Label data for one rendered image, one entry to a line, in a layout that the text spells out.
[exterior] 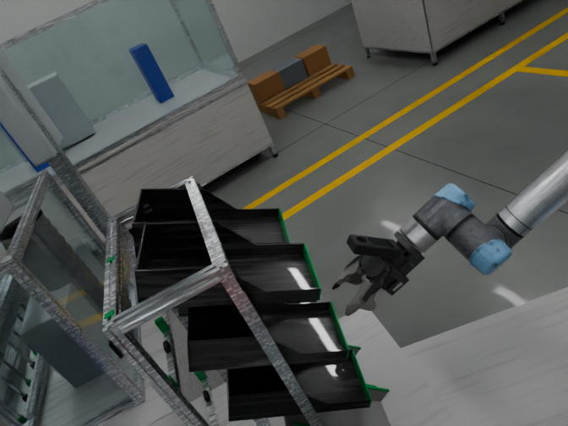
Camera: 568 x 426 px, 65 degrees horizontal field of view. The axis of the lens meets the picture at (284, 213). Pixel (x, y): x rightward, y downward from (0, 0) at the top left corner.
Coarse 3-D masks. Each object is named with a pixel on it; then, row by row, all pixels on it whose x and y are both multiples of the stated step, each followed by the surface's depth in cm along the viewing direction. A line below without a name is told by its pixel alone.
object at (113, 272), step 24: (192, 192) 85; (120, 240) 82; (216, 240) 68; (120, 264) 75; (216, 264) 63; (120, 288) 69; (240, 288) 64; (120, 312) 64; (240, 312) 66; (120, 336) 61; (264, 336) 70; (144, 360) 64; (168, 384) 68; (288, 384) 76; (192, 408) 73; (312, 408) 81
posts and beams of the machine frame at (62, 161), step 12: (0, 72) 165; (12, 84) 171; (36, 120) 176; (48, 132) 183; (60, 156) 185; (60, 168) 187; (72, 168) 189; (72, 180) 191; (84, 180) 196; (84, 192) 195; (96, 204) 198; (96, 216) 201; (108, 216) 204; (132, 264) 217
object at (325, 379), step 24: (336, 360) 98; (240, 384) 91; (264, 384) 91; (312, 384) 92; (336, 384) 92; (360, 384) 93; (240, 408) 82; (264, 408) 83; (288, 408) 84; (336, 408) 87
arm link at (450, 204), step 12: (444, 192) 93; (456, 192) 91; (432, 204) 94; (444, 204) 92; (456, 204) 91; (468, 204) 91; (420, 216) 94; (432, 216) 93; (444, 216) 92; (456, 216) 90; (432, 228) 93; (444, 228) 92
